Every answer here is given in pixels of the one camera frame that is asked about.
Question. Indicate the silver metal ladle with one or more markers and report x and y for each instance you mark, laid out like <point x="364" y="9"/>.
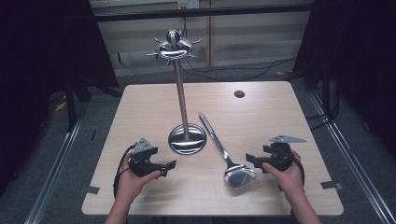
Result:
<point x="238" y="175"/>

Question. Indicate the person's left hand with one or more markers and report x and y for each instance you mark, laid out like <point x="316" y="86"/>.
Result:
<point x="130" y="186"/>

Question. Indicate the metal utensil stand with hooks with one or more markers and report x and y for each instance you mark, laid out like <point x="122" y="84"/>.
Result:
<point x="183" y="118"/>

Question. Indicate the yellow floor tape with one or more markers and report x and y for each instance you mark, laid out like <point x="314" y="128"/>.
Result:
<point x="61" y="105"/>

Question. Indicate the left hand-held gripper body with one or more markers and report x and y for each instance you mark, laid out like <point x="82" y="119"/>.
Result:
<point x="141" y="163"/>

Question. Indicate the black curtain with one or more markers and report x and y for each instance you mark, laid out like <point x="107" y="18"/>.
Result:
<point x="358" y="62"/>
<point x="37" y="77"/>

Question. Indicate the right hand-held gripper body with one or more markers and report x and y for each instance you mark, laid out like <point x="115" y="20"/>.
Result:
<point x="280" y="155"/>

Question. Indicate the black stand leg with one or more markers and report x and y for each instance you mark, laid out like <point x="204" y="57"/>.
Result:
<point x="71" y="105"/>

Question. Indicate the dark round table grommet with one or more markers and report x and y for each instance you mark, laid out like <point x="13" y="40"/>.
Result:
<point x="239" y="94"/>

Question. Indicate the black horizontal bar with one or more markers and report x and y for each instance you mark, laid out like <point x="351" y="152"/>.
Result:
<point x="202" y="12"/>

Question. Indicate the metal floor rail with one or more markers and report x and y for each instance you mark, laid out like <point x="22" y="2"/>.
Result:
<point x="54" y="177"/>
<point x="351" y="158"/>

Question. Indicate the person's right hand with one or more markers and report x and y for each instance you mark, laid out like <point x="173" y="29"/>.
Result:
<point x="289" y="180"/>

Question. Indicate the grey tape piece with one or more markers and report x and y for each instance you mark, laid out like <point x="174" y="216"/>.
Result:
<point x="331" y="185"/>
<point x="91" y="189"/>

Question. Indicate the white wall socket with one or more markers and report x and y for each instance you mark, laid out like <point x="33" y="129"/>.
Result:
<point x="188" y="3"/>

